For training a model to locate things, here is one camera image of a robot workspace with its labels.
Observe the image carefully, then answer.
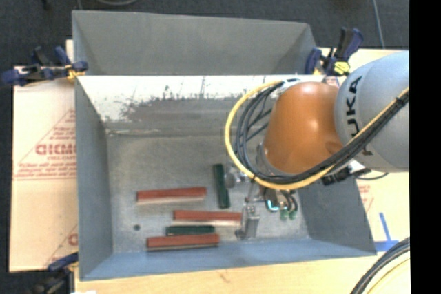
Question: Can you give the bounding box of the grey metal bin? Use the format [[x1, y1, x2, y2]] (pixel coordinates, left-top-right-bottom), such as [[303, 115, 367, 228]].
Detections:
[[71, 10, 377, 282]]

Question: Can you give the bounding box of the dark green flat block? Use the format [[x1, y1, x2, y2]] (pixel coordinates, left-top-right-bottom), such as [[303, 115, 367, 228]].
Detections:
[[212, 163, 231, 209], [165, 224, 216, 237]]

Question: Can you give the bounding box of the red-brown flat block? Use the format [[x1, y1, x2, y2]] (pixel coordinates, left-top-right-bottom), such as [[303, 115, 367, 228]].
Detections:
[[172, 209, 243, 227], [145, 233, 221, 252], [136, 186, 208, 206]]

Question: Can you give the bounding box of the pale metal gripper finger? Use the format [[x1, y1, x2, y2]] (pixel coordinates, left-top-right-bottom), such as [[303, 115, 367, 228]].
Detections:
[[234, 205, 248, 240], [245, 204, 260, 240]]

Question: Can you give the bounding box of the black cylinder on white bracket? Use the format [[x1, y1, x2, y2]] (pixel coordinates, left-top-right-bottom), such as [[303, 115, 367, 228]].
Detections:
[[320, 161, 371, 186]]

